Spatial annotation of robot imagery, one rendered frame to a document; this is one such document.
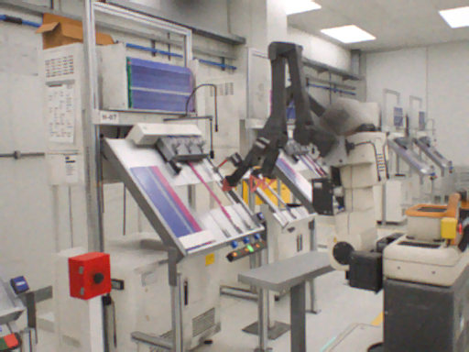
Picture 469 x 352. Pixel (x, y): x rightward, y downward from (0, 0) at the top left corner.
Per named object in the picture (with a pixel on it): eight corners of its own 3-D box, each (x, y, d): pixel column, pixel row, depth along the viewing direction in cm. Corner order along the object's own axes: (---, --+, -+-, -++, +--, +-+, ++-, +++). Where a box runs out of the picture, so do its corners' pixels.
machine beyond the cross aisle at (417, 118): (455, 207, 804) (457, 96, 789) (447, 214, 736) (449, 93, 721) (376, 203, 879) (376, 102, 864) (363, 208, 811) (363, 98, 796)
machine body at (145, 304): (222, 340, 284) (219, 240, 279) (138, 393, 226) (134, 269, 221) (145, 320, 320) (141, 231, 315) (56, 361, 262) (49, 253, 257)
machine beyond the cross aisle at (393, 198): (439, 219, 684) (440, 89, 669) (427, 229, 616) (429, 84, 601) (349, 214, 760) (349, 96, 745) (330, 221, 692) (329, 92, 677)
